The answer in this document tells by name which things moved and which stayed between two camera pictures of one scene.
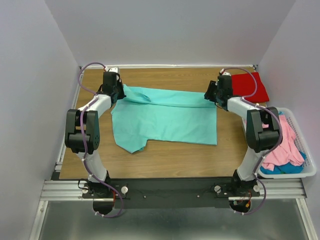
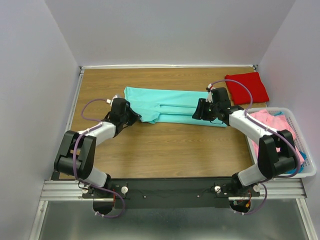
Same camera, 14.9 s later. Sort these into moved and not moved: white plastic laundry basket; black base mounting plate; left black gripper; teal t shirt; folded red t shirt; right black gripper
Moved: left black gripper; right black gripper; teal t shirt
Not moved: folded red t shirt; white plastic laundry basket; black base mounting plate
